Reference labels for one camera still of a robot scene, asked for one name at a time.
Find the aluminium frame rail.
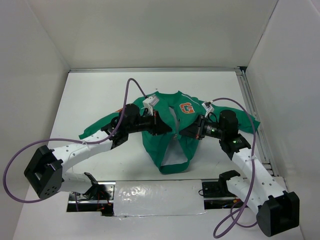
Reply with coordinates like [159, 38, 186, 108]
[235, 66, 279, 177]

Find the white taped cover plate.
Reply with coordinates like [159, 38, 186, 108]
[113, 179, 206, 217]

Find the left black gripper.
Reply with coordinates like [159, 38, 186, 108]
[126, 109, 172, 136]

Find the green jacket with white lining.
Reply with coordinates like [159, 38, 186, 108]
[79, 91, 253, 174]

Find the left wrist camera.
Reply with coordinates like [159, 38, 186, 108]
[142, 95, 159, 116]

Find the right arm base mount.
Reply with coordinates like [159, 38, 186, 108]
[198, 170, 243, 210]

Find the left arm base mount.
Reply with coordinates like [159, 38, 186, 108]
[66, 181, 116, 216]

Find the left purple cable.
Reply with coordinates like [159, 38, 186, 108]
[4, 78, 150, 212]

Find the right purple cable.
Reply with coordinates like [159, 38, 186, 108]
[209, 97, 260, 238]

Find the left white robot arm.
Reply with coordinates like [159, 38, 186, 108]
[24, 104, 172, 200]

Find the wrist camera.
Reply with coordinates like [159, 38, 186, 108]
[201, 101, 214, 118]
[142, 95, 159, 116]

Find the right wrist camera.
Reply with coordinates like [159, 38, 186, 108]
[201, 101, 214, 118]

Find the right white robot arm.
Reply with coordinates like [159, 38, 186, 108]
[179, 110, 300, 237]

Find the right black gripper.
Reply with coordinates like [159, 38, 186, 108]
[179, 113, 226, 140]

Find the purple cable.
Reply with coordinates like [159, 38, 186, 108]
[209, 97, 260, 238]
[4, 78, 150, 212]

